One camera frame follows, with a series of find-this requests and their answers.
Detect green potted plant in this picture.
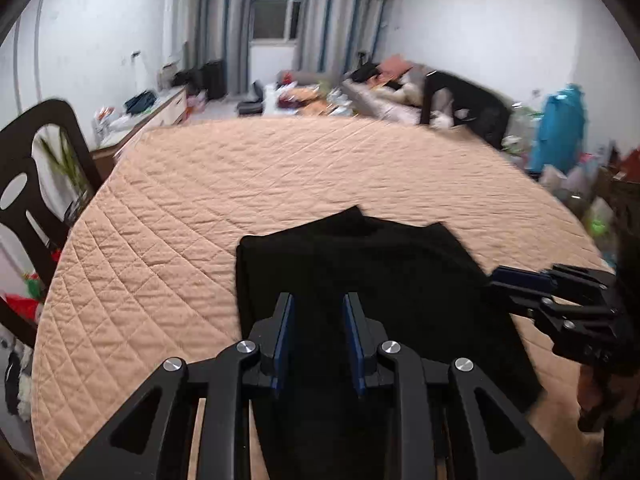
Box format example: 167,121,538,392
40,132,88,201

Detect grey blue striped curtain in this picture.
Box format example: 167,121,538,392
190,0,253,96
300,0,388,78

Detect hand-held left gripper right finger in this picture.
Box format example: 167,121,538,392
342,291,576,480

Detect grey sofa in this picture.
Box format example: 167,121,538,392
340,60,511,131

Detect orange cloth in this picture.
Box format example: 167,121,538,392
380,55,416,78

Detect pile of household clutter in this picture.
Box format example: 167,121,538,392
500,105,640,261

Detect red and green bag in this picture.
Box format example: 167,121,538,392
0,270,45,323

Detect black pants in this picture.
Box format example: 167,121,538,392
235,205,546,480

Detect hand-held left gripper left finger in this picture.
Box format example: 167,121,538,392
57,291,295,480

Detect window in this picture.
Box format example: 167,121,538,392
250,0,303,43

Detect tan quilted blanket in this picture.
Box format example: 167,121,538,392
30,115,621,480

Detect black duffel bag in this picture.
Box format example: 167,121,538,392
172,67,203,88

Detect black jacket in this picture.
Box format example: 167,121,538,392
350,62,383,83

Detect teal bag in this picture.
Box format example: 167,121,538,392
530,84,586,173

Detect person's right hand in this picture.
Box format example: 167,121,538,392
577,362,618,433

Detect black suitcase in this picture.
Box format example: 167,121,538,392
201,60,226,101

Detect white sideboard cabinet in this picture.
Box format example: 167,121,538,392
92,85,188,161

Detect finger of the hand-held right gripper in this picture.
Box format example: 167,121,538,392
492,264,613,296
484,285,618,333

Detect cluttered coffee table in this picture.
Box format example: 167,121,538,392
265,80,361,118

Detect dark blue bag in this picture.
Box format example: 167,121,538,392
124,91,157,115

